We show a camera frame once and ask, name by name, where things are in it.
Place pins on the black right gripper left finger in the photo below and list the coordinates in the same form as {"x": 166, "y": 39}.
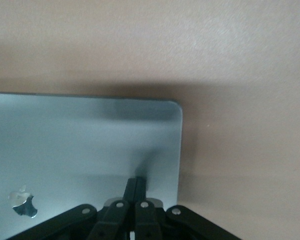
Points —
{"x": 107, "y": 220}

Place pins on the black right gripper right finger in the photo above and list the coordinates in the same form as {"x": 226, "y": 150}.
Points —
{"x": 152, "y": 220}

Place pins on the silver laptop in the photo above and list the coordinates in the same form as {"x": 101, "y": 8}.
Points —
{"x": 77, "y": 150}

